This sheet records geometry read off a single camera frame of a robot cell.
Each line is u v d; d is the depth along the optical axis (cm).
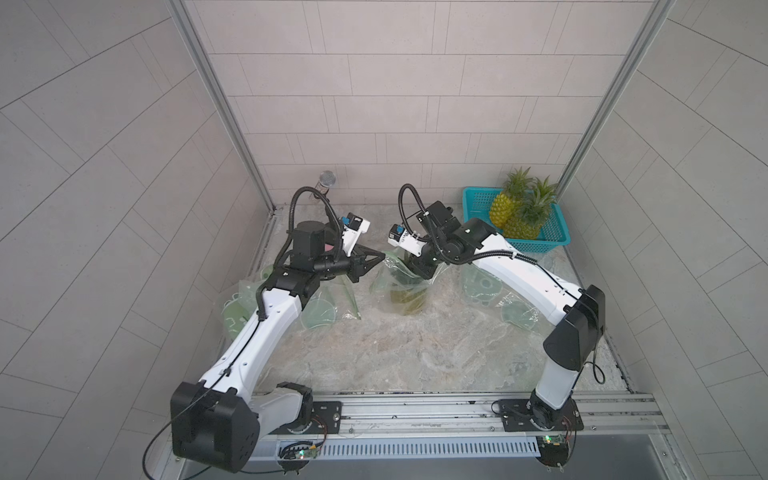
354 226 62
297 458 66
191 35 73
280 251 58
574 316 44
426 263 68
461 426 71
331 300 91
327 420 71
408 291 76
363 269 63
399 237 67
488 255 52
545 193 89
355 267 62
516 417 71
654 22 72
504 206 102
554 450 68
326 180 86
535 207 89
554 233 101
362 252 64
